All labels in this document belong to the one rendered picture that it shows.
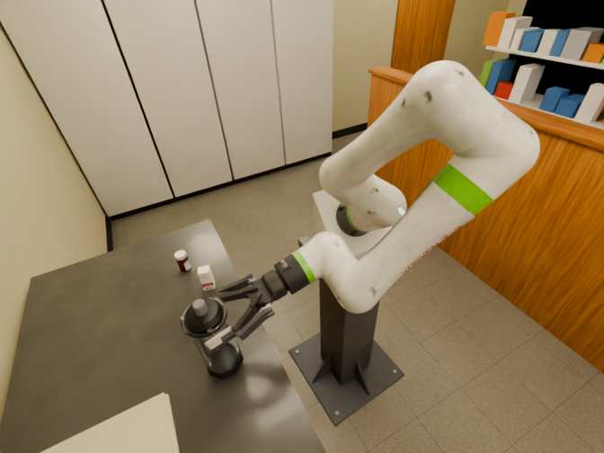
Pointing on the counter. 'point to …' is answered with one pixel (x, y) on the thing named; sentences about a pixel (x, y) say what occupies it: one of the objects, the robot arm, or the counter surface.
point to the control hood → (128, 431)
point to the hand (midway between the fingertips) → (210, 324)
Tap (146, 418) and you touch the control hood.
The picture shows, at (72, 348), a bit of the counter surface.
